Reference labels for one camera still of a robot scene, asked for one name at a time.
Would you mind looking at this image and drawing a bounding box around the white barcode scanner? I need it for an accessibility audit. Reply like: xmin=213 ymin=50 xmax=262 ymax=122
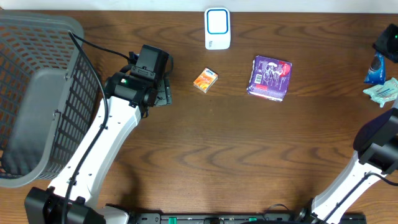
xmin=204 ymin=7 xmax=231 ymax=50

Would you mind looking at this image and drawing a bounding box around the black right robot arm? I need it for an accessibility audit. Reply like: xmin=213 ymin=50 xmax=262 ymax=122
xmin=293 ymin=78 xmax=397 ymax=223

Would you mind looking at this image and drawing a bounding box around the red purple snack bag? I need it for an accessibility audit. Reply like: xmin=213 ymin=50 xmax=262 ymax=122
xmin=246 ymin=55 xmax=292 ymax=102

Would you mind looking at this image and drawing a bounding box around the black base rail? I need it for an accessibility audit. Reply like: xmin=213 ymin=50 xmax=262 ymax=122
xmin=130 ymin=212 xmax=368 ymax=224

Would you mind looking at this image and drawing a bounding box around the grey plastic mesh basket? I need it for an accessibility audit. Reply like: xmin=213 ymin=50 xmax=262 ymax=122
xmin=1 ymin=11 xmax=98 ymax=188

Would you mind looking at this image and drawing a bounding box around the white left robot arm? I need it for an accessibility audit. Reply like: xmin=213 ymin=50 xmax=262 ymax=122
xmin=24 ymin=69 xmax=172 ymax=223

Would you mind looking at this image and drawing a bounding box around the blue Oreo cookie pack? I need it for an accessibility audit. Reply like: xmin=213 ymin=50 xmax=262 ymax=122
xmin=364 ymin=51 xmax=386 ymax=85

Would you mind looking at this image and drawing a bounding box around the light green snack packet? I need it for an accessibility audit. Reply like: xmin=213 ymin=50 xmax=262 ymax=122
xmin=363 ymin=78 xmax=397 ymax=108

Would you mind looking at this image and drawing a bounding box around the orange small box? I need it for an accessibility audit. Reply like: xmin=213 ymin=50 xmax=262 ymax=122
xmin=193 ymin=68 xmax=218 ymax=93

